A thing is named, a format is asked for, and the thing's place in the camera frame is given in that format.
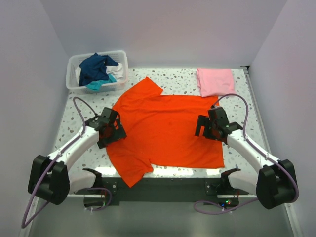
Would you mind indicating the orange t shirt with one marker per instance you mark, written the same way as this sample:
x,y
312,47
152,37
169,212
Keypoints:
x,y
161,131

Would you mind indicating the aluminium frame rail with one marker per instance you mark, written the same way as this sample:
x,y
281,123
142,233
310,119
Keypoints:
x,y
289,207

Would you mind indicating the navy blue t shirt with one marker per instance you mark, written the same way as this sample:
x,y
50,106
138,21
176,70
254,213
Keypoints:
x,y
94,68

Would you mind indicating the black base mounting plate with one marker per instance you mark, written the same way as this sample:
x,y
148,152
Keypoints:
x,y
163,190

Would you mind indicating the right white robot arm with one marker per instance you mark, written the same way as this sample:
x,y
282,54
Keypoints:
x,y
275,182

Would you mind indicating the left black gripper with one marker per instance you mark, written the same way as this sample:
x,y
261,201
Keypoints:
x,y
119,134

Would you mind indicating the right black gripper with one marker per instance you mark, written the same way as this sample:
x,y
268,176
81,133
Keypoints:
x,y
204,121

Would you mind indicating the teal t shirt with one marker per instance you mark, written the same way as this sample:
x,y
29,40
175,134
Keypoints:
x,y
96,85

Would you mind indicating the white plastic laundry basket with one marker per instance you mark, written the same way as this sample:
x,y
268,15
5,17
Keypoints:
x,y
71,78

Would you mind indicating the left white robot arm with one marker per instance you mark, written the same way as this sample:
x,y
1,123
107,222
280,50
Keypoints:
x,y
50,179

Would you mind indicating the folded pink t shirt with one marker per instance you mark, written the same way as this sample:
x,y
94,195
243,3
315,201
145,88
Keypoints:
x,y
215,82

